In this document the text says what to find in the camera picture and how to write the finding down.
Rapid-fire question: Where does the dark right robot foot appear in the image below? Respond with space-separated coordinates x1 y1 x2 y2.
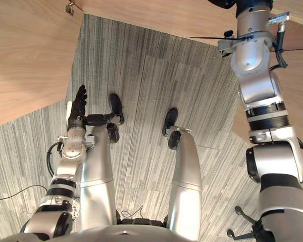
162 108 179 137

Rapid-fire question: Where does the thin black floor cable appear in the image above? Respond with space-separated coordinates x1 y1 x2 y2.
0 185 49 203

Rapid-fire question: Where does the thin grey waist wire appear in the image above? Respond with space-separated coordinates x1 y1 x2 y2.
120 205 144 219

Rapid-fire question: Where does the dark left robot foot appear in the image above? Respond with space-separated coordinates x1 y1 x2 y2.
108 93 125 126

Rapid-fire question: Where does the wooden office cabinet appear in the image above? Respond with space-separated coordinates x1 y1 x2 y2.
72 0 303 51

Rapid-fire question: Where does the black office chair base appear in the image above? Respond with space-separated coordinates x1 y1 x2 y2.
226 206 268 240

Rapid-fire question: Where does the silver left robot leg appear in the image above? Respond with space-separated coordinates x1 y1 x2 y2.
78 123 121 231

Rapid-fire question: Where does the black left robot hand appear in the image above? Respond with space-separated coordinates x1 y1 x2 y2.
66 84 115 131

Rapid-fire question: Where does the silver right robot leg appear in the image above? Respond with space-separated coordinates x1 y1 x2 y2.
166 127 203 241

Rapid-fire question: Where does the silver robot leg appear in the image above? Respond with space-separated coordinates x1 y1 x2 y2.
166 127 203 241
78 123 121 231

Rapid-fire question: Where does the silver robot torso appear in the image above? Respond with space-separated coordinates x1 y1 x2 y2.
0 218 201 242

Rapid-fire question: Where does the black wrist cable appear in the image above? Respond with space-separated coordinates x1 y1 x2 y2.
269 23 289 72
46 141 64 176

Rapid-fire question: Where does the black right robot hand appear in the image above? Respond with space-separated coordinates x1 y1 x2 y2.
208 0 272 16

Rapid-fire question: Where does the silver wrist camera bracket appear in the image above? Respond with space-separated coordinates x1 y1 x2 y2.
268 12 290 26

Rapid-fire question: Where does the dark robot foot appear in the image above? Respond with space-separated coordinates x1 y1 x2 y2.
162 108 179 137
108 93 125 126

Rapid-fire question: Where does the metal cabinet hinge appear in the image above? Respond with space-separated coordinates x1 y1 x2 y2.
65 2 76 16

